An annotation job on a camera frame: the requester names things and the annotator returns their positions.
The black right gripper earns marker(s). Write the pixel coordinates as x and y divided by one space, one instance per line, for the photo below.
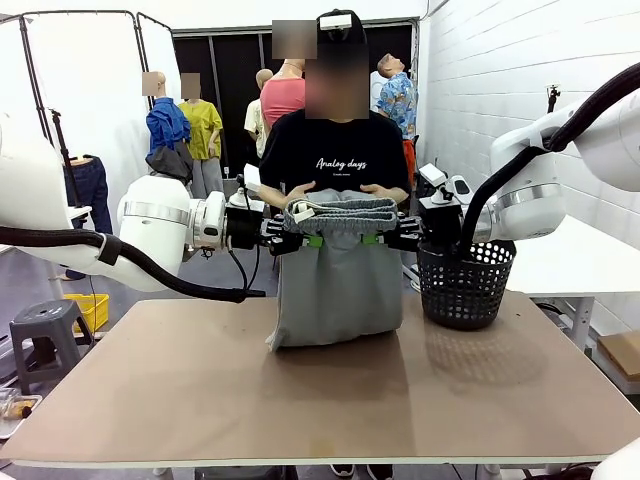
440 225

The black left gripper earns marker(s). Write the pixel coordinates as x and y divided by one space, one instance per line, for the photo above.
245 227

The grey training pants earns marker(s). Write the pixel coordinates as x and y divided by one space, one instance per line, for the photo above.
340 290

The person's left forearm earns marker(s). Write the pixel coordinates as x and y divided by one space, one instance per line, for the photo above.
400 194

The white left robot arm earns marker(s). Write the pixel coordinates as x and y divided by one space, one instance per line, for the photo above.
150 225

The person's right forearm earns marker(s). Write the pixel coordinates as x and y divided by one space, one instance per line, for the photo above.
272 195

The person's right hand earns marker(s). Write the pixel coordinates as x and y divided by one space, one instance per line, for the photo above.
300 192

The person's left hand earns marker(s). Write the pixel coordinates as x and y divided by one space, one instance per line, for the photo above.
380 191

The black flat box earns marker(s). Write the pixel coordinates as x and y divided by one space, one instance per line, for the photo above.
256 294

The black perforated plastic basket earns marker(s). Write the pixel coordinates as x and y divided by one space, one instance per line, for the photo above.
462 295

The mannequin in cream shirt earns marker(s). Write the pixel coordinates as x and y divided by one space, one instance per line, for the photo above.
255 125

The mannequin in pink top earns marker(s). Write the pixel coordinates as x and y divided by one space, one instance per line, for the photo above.
285 100

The mannequin in yellow shirt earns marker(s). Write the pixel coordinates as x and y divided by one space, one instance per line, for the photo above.
202 130

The mannequin in floral shirt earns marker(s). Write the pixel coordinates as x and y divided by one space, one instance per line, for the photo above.
400 95

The black curtain backdrop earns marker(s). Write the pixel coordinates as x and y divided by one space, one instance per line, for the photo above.
230 90

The mannequin in blue shirt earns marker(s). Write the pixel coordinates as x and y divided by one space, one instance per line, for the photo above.
167 125

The white side table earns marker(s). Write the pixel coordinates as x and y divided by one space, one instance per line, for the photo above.
585 265

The small black tripod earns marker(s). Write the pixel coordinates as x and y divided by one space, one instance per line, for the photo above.
552 97

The black cap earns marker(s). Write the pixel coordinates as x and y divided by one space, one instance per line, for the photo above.
357 35

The yellow plastic crate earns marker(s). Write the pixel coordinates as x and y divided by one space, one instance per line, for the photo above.
95 310

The narrow white backdrop panel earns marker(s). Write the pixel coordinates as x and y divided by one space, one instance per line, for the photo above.
155 55

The tall black tripod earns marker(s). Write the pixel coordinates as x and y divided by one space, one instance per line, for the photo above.
60 140

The brown cardboard box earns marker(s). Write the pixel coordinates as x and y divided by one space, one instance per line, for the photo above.
622 355

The grey plastic stool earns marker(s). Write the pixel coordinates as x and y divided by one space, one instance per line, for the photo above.
47 325

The wide white backdrop panel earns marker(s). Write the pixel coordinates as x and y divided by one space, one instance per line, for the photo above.
85 75

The white tray with snacks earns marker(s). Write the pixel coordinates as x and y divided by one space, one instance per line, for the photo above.
17 410

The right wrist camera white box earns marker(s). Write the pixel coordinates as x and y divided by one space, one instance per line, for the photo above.
432 175

